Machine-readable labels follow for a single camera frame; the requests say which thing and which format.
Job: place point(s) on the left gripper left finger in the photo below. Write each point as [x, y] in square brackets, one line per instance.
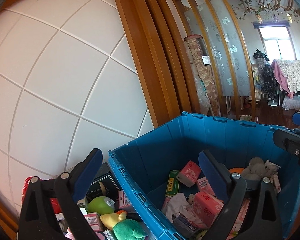
[69, 188]

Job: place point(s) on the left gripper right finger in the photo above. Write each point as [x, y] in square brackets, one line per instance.
[262, 220]

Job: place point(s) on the red plastic toy bag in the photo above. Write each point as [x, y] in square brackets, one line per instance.
[37, 199]

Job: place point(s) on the grey fluffy plush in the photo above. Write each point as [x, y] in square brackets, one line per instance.
[256, 169]

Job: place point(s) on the pink tissue pack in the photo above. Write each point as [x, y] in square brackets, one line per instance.
[206, 207]

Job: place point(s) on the green apple plush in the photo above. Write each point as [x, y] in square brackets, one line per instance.
[101, 205]

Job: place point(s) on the dark green gift box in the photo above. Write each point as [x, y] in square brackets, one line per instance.
[104, 184]

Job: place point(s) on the green and yellow plush toy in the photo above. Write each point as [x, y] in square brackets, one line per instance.
[122, 227]

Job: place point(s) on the green medicine box in crate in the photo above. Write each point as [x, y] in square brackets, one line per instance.
[173, 184]

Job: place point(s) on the blue plastic storage crate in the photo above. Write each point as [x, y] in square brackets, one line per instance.
[142, 166]

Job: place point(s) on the rolled patterned carpet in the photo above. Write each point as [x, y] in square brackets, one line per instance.
[204, 80]

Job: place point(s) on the wooden glass partition screen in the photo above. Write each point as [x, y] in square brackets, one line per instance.
[216, 22]

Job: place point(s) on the wooden door frame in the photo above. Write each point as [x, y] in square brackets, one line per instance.
[160, 58]

